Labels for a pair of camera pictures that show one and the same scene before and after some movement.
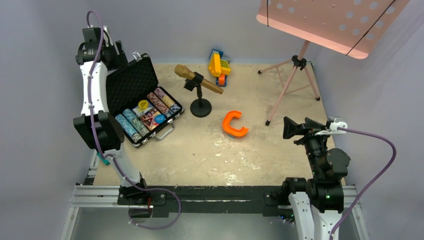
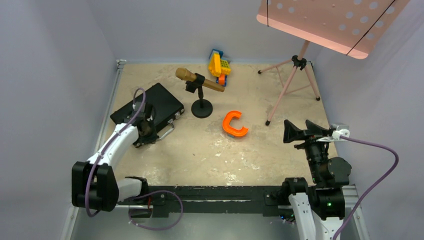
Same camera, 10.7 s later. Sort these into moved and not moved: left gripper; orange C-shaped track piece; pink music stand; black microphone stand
Moved: left gripper
Not moved: pink music stand; orange C-shaped track piece; black microphone stand
